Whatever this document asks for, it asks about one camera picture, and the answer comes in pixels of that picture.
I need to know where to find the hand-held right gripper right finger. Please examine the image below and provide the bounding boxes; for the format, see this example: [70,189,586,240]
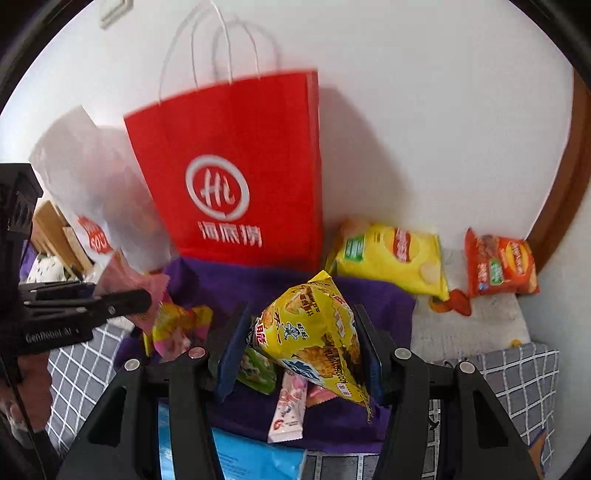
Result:
[353,305,541,480]

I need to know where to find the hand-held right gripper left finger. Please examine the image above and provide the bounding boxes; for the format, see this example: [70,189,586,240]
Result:
[55,302,252,480]

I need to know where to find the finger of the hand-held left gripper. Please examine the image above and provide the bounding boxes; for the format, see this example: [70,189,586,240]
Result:
[18,281,98,298]
[23,289,153,329]

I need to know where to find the yellow snack bag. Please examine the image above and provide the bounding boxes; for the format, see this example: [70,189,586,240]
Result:
[252,271,372,423]

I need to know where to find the person's left hand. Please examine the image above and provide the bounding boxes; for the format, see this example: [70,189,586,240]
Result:
[0,353,54,437]

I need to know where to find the leaf printed cloth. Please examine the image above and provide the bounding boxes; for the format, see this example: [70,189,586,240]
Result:
[25,254,65,283]

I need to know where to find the green snack packet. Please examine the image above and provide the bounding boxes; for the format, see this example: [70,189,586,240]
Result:
[236,347,278,394]

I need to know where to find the yellow pink snack packet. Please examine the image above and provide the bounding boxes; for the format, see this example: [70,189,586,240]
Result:
[151,302,214,361]

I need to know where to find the cardboard box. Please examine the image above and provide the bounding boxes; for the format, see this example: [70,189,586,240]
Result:
[32,200,93,278]

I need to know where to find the pink white snack packet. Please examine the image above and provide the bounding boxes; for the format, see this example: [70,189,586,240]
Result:
[306,382,335,408]

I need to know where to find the purple cloth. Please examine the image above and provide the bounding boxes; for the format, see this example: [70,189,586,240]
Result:
[113,256,416,455]

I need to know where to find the long pink white packet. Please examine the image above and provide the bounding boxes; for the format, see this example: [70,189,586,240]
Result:
[267,369,309,445]

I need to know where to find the blue box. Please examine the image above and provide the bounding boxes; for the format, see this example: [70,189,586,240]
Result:
[157,401,308,480]

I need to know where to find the yellow chip bag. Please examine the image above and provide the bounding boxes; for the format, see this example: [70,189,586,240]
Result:
[325,222,451,301]

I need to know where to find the white plastic bag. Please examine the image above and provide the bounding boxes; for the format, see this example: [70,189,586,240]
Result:
[28,105,178,273]

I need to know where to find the white printed blanket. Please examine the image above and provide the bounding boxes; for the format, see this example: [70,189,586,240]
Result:
[411,249,532,356]

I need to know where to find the grey plaid blanket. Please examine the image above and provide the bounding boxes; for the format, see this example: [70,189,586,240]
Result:
[46,323,561,480]

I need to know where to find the orange chip bag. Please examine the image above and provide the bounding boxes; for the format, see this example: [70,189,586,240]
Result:
[464,227,540,298]

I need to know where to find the red paper bag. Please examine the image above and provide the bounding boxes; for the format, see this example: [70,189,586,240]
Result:
[124,0,321,271]

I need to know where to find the brown wooden door frame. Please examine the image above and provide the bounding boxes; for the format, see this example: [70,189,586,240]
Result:
[526,67,591,273]

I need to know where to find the white wall plate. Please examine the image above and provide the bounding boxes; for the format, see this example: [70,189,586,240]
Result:
[99,0,134,29]

